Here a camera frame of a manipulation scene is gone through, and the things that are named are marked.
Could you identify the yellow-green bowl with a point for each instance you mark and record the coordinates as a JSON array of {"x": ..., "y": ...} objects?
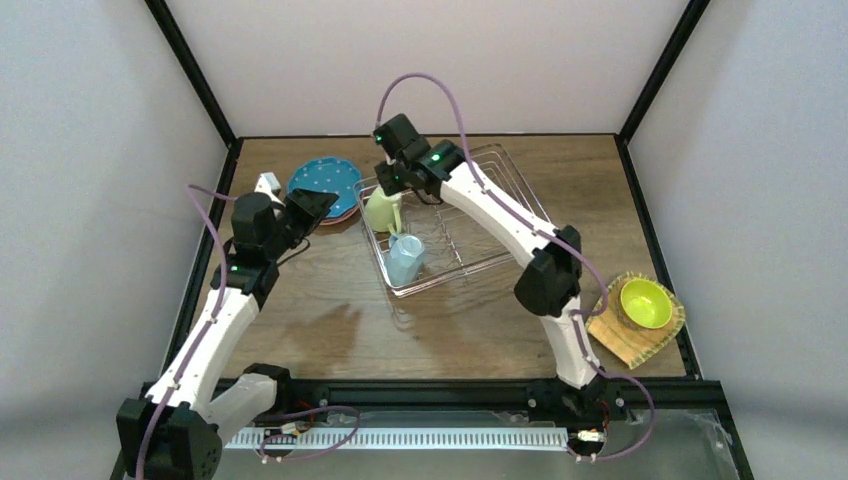
[{"x": 646, "y": 303}]

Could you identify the black aluminium frame rail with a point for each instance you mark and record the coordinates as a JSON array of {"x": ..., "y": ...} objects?
[{"x": 544, "y": 393}]

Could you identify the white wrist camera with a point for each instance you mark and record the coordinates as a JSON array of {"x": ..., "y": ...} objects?
[{"x": 268, "y": 184}]

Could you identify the light green mug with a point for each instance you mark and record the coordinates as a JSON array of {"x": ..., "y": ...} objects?
[{"x": 382, "y": 212}]

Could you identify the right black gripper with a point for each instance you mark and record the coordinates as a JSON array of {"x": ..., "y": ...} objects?
[{"x": 389, "y": 175}]

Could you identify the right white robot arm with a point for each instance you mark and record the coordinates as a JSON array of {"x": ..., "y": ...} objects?
[{"x": 551, "y": 258}]

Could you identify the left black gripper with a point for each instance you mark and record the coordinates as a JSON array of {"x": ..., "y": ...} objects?
[{"x": 308, "y": 207}]

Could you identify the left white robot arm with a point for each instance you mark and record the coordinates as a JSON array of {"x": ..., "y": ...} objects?
[{"x": 178, "y": 428}]

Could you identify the white slotted cable duct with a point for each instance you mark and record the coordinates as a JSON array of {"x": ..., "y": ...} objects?
[{"x": 466, "y": 438}]

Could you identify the blue polka dot plate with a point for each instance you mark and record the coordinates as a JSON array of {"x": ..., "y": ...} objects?
[{"x": 329, "y": 175}]

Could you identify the pink plate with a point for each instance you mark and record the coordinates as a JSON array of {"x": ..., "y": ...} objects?
[{"x": 340, "y": 219}]

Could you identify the light blue mug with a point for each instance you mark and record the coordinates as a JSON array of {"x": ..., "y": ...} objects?
[{"x": 405, "y": 257}]

